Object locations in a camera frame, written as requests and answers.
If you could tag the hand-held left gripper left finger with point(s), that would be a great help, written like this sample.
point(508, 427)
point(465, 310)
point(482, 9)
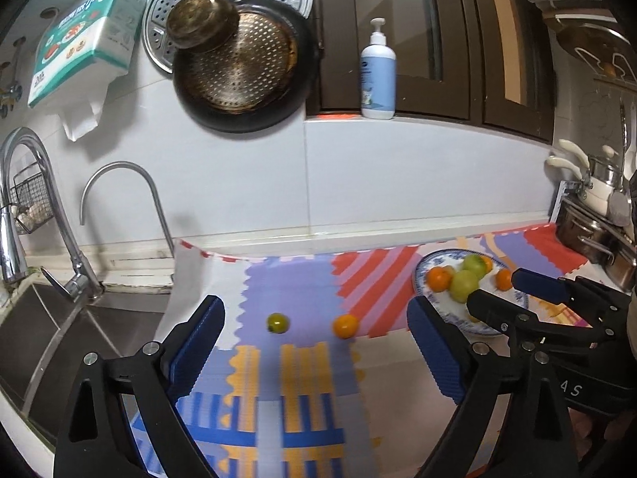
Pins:
point(199, 353)

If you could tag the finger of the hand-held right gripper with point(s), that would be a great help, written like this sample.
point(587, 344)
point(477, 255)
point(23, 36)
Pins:
point(542, 286)
point(497, 311)

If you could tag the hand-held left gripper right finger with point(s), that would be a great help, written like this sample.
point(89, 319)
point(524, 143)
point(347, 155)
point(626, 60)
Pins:
point(438, 353)

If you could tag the medium orange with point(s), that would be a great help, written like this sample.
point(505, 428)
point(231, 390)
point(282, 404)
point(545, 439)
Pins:
point(503, 280)

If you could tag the yellow-green apple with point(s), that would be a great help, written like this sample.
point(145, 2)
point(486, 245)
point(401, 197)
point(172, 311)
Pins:
point(464, 286)

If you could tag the blue and white plate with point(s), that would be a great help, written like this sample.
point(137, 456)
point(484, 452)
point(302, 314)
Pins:
point(445, 311)

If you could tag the green apple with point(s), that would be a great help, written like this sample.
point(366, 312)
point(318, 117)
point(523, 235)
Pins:
point(475, 264)

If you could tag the large orange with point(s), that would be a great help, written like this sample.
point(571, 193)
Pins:
point(439, 280)

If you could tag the green cherry tomato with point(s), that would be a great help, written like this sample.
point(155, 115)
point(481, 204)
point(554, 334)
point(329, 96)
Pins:
point(278, 322)

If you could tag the small orange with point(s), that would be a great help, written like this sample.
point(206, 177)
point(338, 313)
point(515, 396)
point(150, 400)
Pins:
point(346, 326)

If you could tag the metal ladle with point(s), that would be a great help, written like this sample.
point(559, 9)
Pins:
point(619, 209)

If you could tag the colourful patterned mat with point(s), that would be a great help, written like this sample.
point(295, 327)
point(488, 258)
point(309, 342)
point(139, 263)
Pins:
point(293, 284)

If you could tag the steel sink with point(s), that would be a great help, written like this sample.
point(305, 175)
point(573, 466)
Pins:
point(35, 338)

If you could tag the thin gooseneck faucet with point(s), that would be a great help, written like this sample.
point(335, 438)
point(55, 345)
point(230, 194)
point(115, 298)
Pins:
point(119, 164)

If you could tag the large chrome faucet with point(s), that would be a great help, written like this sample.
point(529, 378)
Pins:
point(12, 239)

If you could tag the white pump bottle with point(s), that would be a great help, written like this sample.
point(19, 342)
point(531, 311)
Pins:
point(378, 79)

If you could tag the black frying pan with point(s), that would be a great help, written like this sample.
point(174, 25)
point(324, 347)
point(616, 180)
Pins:
point(244, 79)

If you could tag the paper towel packet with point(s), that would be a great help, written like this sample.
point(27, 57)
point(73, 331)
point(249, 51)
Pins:
point(79, 45)

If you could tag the small brass pot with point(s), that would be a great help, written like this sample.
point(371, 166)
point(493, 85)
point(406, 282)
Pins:
point(201, 22)

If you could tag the dark wooden window frame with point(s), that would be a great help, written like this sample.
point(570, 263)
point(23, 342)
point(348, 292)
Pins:
point(448, 35)

